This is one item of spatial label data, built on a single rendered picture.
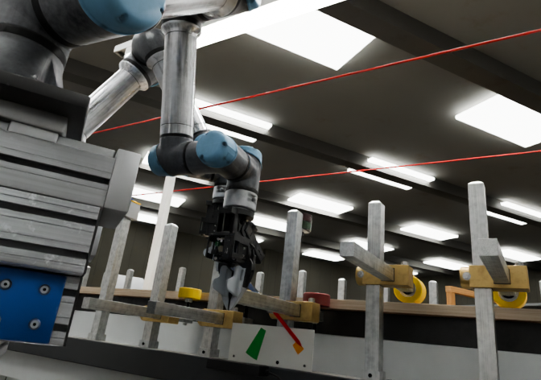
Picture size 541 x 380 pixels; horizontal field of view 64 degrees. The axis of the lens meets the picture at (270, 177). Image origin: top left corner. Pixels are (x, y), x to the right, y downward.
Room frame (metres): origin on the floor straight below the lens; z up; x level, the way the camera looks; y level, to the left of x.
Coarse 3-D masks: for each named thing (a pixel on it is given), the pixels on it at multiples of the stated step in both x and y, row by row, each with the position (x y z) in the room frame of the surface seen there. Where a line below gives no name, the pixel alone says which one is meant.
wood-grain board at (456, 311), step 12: (84, 288) 1.98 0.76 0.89; (96, 288) 1.93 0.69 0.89; (120, 288) 1.85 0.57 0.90; (192, 300) 1.67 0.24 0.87; (204, 300) 1.61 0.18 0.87; (300, 300) 1.40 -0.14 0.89; (336, 300) 1.33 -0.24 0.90; (348, 300) 1.31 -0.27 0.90; (360, 300) 1.29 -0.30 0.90; (384, 312) 1.28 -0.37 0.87; (396, 312) 1.24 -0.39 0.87; (408, 312) 1.22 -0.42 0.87; (420, 312) 1.20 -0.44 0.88; (432, 312) 1.18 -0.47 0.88; (444, 312) 1.17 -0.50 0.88; (456, 312) 1.15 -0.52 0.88; (468, 312) 1.13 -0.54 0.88; (504, 312) 1.09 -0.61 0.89; (516, 312) 1.08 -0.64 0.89; (528, 312) 1.06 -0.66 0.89; (540, 312) 1.05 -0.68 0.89
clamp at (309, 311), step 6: (288, 300) 1.22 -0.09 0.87; (300, 306) 1.20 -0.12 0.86; (306, 306) 1.19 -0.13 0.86; (312, 306) 1.18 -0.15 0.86; (318, 306) 1.21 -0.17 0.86; (300, 312) 1.20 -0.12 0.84; (306, 312) 1.19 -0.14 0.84; (312, 312) 1.18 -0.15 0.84; (318, 312) 1.21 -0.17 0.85; (276, 318) 1.24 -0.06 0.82; (288, 318) 1.22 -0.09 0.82; (294, 318) 1.21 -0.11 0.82; (300, 318) 1.20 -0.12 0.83; (306, 318) 1.19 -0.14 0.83; (312, 318) 1.19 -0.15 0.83; (318, 318) 1.21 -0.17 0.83
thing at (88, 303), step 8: (88, 304) 1.24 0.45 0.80; (96, 304) 1.26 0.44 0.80; (104, 304) 1.28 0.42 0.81; (112, 304) 1.30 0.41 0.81; (120, 304) 1.33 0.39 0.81; (128, 304) 1.35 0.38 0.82; (120, 312) 1.33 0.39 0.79; (128, 312) 1.36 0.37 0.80; (136, 312) 1.38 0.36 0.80; (144, 312) 1.41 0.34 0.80; (184, 320) 1.57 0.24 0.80
